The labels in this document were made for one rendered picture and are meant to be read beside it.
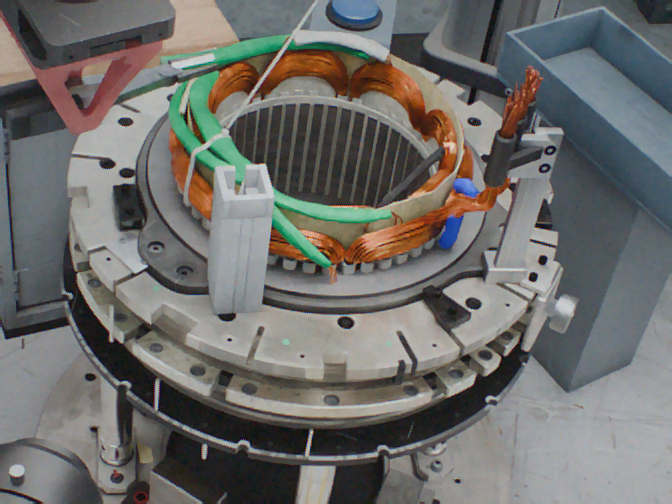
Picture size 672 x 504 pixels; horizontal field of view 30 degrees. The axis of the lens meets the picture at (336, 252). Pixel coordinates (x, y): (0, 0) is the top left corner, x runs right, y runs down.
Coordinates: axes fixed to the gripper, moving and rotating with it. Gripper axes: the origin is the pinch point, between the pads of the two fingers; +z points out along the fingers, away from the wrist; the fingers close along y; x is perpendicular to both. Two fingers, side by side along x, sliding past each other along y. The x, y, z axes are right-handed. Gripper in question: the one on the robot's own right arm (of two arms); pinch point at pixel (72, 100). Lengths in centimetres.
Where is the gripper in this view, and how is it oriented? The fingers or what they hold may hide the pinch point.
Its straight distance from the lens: 69.2
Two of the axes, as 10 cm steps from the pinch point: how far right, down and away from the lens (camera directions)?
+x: 8.5, -3.0, 4.3
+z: -1.6, 6.3, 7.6
